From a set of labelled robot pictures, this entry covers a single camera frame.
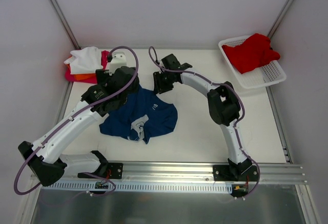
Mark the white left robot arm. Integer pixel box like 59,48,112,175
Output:
18,66,139,187

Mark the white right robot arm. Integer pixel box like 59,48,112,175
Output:
151,54,252,181

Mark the blue cartoon print t-shirt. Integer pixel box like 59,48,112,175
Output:
99,87,178,144

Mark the orange folded t-shirt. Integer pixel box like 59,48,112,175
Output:
65,65,96,83

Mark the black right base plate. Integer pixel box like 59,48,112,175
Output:
213,165,260,182

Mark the white slotted cable duct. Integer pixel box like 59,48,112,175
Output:
46,180,233,194

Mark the aluminium mounting rail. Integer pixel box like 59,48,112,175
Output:
30,158,308,185

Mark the aluminium frame post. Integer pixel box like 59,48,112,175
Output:
48,0,81,50
267,0,295,38

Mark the right aluminium frame post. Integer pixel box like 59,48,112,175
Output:
267,0,295,38

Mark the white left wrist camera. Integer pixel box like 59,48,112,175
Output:
106,52,127,75

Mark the pink folded t-shirt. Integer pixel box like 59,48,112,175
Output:
80,50,110,84

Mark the red t-shirt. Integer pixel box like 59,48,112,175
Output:
222,33,280,74

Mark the left aluminium frame post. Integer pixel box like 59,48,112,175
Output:
48,0,81,50

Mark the white perforated plastic basket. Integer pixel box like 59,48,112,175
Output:
218,35,286,90

